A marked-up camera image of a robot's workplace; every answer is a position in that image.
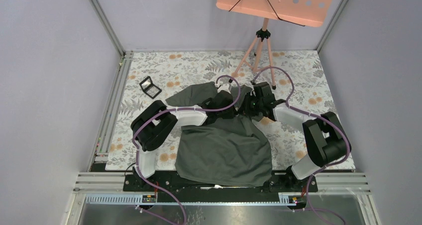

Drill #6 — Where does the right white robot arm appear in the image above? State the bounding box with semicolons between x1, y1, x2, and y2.
238;82;351;191

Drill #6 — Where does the purple cable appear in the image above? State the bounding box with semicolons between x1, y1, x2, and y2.
250;66;352;225
131;75;241;225

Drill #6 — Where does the black brooch display box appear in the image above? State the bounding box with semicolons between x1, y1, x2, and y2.
139;76;162;99

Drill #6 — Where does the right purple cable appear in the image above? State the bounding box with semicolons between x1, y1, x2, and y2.
250;66;352;225

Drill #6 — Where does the slotted cable duct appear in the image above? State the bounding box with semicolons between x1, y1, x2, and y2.
85;191;301;207

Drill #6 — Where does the dark green t-shirt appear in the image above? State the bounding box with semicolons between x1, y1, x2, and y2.
166;82;272;186

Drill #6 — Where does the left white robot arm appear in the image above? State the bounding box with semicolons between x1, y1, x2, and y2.
130;91;240;191

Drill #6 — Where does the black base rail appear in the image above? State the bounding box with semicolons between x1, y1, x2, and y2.
123;170;318;200

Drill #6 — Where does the pink music stand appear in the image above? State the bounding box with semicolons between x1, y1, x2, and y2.
216;0;333;76

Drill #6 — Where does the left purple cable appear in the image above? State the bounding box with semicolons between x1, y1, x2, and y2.
131;75;241;225

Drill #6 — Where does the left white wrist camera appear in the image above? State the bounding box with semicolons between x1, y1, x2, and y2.
217;83;231;94

